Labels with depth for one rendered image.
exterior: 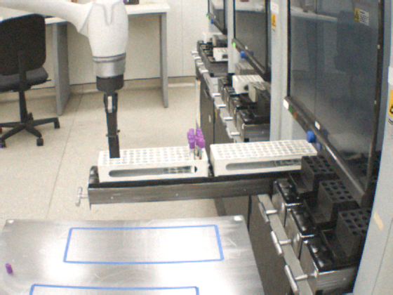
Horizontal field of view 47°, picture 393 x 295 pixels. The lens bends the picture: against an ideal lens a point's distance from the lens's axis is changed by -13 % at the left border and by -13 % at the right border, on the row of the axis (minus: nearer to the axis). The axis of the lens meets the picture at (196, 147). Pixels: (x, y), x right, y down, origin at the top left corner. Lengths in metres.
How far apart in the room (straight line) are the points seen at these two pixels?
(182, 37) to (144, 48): 0.38
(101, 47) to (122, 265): 0.54
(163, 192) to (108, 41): 0.44
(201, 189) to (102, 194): 0.27
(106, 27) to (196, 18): 3.65
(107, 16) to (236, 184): 0.58
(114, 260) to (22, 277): 0.22
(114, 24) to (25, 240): 0.57
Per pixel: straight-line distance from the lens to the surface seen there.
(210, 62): 2.61
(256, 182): 1.41
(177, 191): 1.39
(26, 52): 3.71
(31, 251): 1.13
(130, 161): 1.39
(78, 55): 4.94
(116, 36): 1.26
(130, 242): 1.12
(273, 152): 1.44
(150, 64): 4.94
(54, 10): 1.39
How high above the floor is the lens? 1.45
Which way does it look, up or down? 24 degrees down
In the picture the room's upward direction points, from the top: 1 degrees counter-clockwise
